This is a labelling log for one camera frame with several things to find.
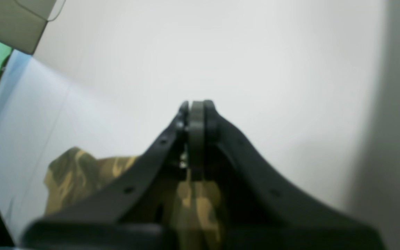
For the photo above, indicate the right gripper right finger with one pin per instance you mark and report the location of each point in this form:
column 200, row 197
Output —
column 266, row 211

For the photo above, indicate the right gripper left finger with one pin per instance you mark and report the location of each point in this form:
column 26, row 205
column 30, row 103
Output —
column 108, row 219

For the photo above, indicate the camouflage T-shirt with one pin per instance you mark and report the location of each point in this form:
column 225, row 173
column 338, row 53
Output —
column 193, row 209

